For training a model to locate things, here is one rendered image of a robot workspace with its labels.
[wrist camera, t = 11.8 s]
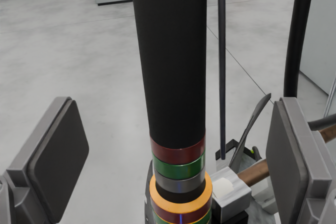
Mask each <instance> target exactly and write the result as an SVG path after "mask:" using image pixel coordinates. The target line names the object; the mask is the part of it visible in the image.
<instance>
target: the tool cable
mask: <svg viewBox="0 0 336 224"><path fill-rule="evenodd" d="M310 5H311V0H294V4H293V11H292V17H291V24H290V30H289V38H288V45H287V53H286V61H285V71H284V85H283V97H295V98H297V94H298V80H299V71H300V63H301V56H302V50H303V44H304V38H305V32H306V26H307V21H308V16H309V10H310ZM307 123H308V125H309V128H310V130H311V131H320V130H323V129H326V128H329V127H331V126H334V125H336V113H335V114H333V115H330V116H327V117H324V118H321V119H318V120H314V121H307Z"/></svg>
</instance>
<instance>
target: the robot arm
mask: <svg viewBox="0 0 336 224"><path fill-rule="evenodd" d="M88 155H89V144H88V140H87V137H86V133H85V130H84V127H83V123H82V120H81V116H80V113H79V109H78V106H77V103H76V101H75V100H72V98H71V97H70V96H56V97H55V98H54V99H53V101H52V102H51V104H50V105H49V107H48V108H47V110H46V111H45V112H44V114H43V115H42V117H41V118H40V120H39V121H38V123H37V124H36V126H35V127H34V129H33V130H32V131H31V133H30V134H29V136H28V137H27V139H26V140H25V142H24V143H23V145H22V146H21V147H20V149H19V150H18V152H17V153H16V155H15V156H14V158H13V159H12V161H11V162H10V164H9V165H8V166H7V168H6V169H5V171H4V172H3V174H2V175H0V224H56V223H59V222H60V221H61V219H62V217H63V215H64V212H65V210H66V207H67V205H68V203H69V200H70V198H71V195H72V193H73V191H74V188H75V186H76V183H77V181H78V179H79V176H80V174H81V171H82V169H83V167H84V164H85V162H86V159H87V157H88ZM265 157H266V162H267V166H268V171H269V175H270V179H271V184H272V188H273V192H274V196H275V201H276V205H277V209H278V214H279V218H280V222H281V224H336V165H335V162H334V160H333V158H332V156H331V154H330V152H329V150H328V148H327V146H326V143H325V141H324V139H323V137H322V135H321V134H320V132H319V131H311V129H310V127H309V125H308V123H307V120H306V118H305V116H304V113H303V111H302V109H301V107H300V104H299V102H298V100H297V98H296V97H280V98H279V101H274V104H273V110H272V116H271V121H270V127H269V133H268V138H267V144H266V150H265Z"/></svg>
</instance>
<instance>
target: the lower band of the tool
mask: <svg viewBox="0 0 336 224"><path fill-rule="evenodd" d="M205 180H206V186H205V189H204V192H203V193H202V194H201V196H200V197H198V198H197V199H195V200H193V201H191V202H188V203H172V202H169V201H167V200H165V199H163V198H162V197H161V196H160V195H159V194H158V192H157V190H156V186H155V182H156V178H155V174H154V175H153V176H152V178H151V180H150V184H149V190H150V195H151V197H152V199H153V201H154V202H155V203H156V204H157V205H158V206H159V207H160V208H162V209H164V210H166V211H168V212H171V213H177V214H184V213H190V212H193V211H195V210H197V209H199V208H201V207H202V206H203V205H204V204H205V203H206V202H207V201H208V200H209V198H210V196H211V193H212V181H211V178H210V176H209V175H208V173H207V172H206V171H205ZM206 214H207V213H206ZM206 214H205V215H206ZM205 215H204V216H205ZM204 216H203V217H204ZM203 217H202V218H203ZM160 218H161V217H160ZM202 218H200V219H199V220H201V219H202ZM161 219H162V218H161ZM162 220H164V219H162ZM199 220H197V221H199ZM164 221H165V220H164ZM197 221H195V222H197ZM165 222H167V223H170V222H168V221H165ZM195 222H192V223H188V224H193V223H195ZM170 224H174V223H170Z"/></svg>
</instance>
